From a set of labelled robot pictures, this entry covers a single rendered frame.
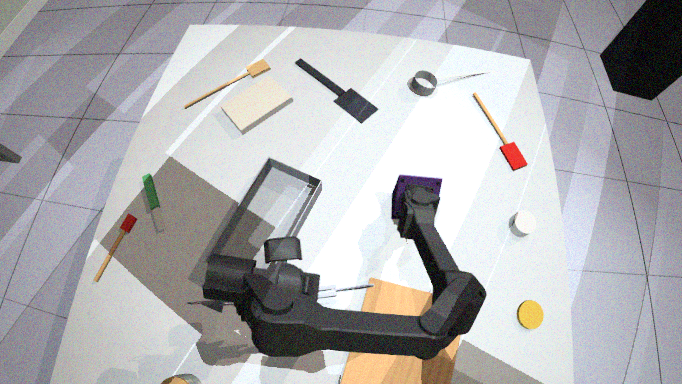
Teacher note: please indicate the yellow round disc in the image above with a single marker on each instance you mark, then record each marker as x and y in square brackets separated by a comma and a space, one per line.
[531, 314]

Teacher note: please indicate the red spatula with wooden handle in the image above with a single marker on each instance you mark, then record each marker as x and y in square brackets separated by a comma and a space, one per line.
[511, 151]

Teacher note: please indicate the green-handled knife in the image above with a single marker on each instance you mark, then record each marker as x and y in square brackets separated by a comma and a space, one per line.
[153, 201]

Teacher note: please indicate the light wooden board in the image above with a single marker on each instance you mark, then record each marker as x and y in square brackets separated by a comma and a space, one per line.
[366, 368]

